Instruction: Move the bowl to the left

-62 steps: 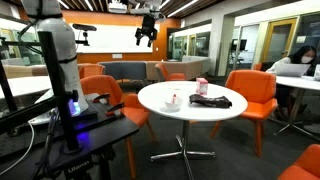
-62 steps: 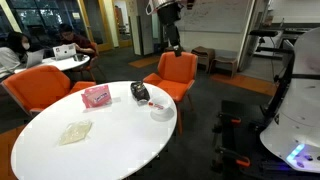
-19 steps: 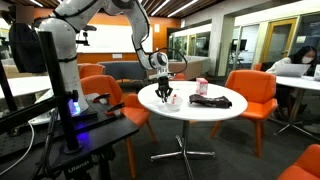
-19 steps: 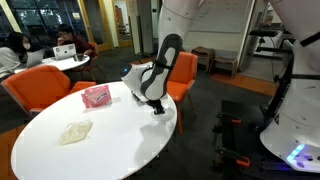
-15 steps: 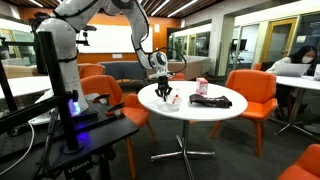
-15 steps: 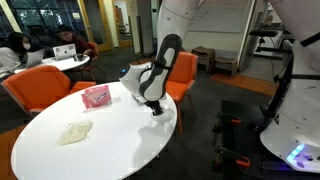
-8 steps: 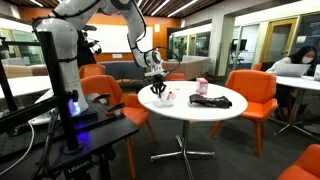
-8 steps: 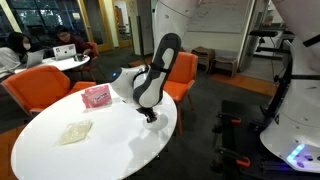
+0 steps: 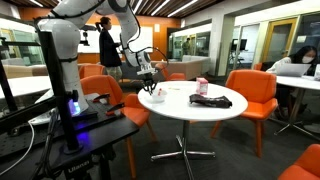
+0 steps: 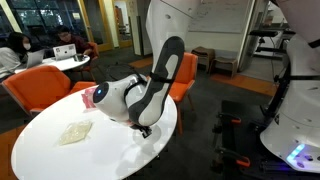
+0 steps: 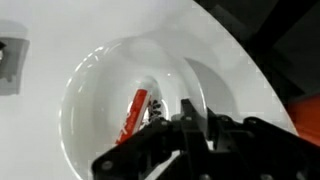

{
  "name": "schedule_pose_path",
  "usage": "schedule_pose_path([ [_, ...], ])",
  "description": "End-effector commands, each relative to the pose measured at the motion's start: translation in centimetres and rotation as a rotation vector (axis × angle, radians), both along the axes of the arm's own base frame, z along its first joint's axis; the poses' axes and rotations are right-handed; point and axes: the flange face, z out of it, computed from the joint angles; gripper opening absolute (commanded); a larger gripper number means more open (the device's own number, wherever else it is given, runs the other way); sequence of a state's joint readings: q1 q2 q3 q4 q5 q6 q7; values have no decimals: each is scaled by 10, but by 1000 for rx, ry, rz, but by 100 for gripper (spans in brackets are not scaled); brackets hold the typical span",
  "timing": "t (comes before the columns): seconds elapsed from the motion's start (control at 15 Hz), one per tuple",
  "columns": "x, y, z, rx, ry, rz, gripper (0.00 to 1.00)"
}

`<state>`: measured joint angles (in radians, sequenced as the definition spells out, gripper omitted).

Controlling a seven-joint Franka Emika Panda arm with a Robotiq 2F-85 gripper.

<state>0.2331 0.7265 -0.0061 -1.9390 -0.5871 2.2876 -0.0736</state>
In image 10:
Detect grey open laptop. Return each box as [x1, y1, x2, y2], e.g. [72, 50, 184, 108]
[25, 48, 46, 70]

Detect orange armchair wooden legs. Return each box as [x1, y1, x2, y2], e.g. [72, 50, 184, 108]
[168, 51, 199, 136]

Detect person in dark red top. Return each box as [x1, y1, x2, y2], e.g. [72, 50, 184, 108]
[54, 25, 93, 57]

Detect silver laptop with logo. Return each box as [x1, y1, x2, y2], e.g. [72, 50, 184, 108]
[52, 43, 78, 62]

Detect orange black clamp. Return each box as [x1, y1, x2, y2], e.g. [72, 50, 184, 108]
[212, 112, 242, 134]
[210, 146, 252, 173]

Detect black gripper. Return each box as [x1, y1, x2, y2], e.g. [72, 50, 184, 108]
[130, 123, 153, 139]

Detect orange chair behind person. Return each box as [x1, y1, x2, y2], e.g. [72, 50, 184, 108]
[71, 41, 107, 83]

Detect pink snack packet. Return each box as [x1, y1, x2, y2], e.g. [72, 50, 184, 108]
[81, 87, 98, 110]

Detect whiteboard with writing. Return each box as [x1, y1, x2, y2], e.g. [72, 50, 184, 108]
[187, 0, 255, 34]

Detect clear plastic bag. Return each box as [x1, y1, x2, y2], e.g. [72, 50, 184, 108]
[57, 120, 94, 147]

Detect brown wooden stool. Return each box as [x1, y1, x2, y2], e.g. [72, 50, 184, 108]
[209, 56, 239, 79]
[190, 46, 216, 73]

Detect small round white table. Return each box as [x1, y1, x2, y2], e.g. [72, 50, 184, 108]
[14, 54, 91, 75]

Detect black robot mounting cart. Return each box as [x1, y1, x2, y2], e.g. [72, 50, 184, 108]
[210, 99, 320, 180]

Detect black background equipment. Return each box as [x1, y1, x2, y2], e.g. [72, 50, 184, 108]
[249, 22, 298, 58]

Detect person wearing face mask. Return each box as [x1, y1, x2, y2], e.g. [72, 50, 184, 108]
[0, 31, 33, 82]

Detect orange armchair wide seat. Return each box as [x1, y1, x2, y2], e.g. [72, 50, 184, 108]
[1, 64, 98, 117]

